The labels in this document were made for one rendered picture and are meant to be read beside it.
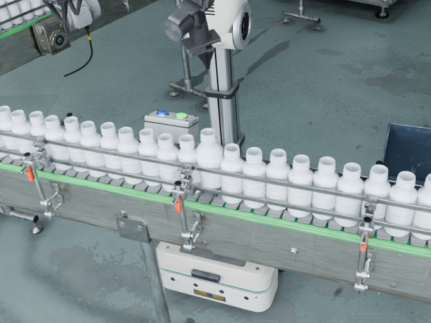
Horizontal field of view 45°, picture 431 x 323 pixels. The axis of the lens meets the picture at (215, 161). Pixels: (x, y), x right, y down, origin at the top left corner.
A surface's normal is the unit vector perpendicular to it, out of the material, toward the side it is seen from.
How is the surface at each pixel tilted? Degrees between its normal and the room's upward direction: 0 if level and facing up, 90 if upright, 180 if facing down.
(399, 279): 90
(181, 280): 90
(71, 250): 0
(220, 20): 90
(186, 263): 31
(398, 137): 90
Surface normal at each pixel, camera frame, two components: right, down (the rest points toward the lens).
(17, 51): 0.78, 0.33
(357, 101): -0.07, -0.79
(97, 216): -0.35, 0.59
